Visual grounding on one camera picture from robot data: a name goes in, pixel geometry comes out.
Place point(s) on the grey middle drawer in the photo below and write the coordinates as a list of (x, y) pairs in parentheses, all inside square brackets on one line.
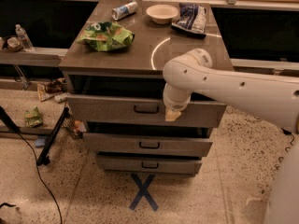
[(148, 145)]

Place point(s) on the green chip bag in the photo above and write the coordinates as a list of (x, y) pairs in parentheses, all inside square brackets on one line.
[(106, 36)]

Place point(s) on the black tripod leg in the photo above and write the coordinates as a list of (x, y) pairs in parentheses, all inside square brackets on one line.
[(43, 158)]

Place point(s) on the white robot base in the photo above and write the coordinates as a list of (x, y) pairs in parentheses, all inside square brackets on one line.
[(283, 203)]

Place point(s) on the brown bowl on shelf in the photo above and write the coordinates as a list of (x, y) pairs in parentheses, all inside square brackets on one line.
[(10, 44)]

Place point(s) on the grey top drawer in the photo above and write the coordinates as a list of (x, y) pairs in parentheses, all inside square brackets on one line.
[(142, 111)]

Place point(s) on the grey drawer cabinet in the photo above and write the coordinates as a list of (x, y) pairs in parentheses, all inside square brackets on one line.
[(136, 72)]

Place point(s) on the grey drawer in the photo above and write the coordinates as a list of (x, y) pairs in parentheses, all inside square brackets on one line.
[(148, 145), (142, 111), (148, 165)]

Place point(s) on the white bowl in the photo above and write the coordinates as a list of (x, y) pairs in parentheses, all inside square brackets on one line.
[(162, 14)]

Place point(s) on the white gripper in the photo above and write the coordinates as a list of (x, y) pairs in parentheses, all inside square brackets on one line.
[(177, 104)]

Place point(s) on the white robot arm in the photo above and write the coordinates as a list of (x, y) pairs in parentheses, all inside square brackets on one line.
[(272, 98)]

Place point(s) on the silver blue soda can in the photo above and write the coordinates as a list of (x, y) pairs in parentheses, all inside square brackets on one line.
[(123, 11)]

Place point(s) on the crumpled snack wrapper on floor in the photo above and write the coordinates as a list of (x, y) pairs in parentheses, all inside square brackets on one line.
[(45, 91)]

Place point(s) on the grey bottom drawer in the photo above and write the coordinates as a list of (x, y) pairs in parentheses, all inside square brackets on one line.
[(148, 165)]

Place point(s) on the blue tape X mark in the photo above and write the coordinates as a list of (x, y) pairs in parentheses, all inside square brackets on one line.
[(143, 192)]

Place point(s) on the small green bag on floor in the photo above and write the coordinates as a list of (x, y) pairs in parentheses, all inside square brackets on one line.
[(33, 118)]

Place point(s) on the blue white chip bag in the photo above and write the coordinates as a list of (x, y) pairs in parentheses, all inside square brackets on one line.
[(192, 20)]

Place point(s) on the clear water bottle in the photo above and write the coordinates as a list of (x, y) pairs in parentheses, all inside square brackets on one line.
[(24, 38)]

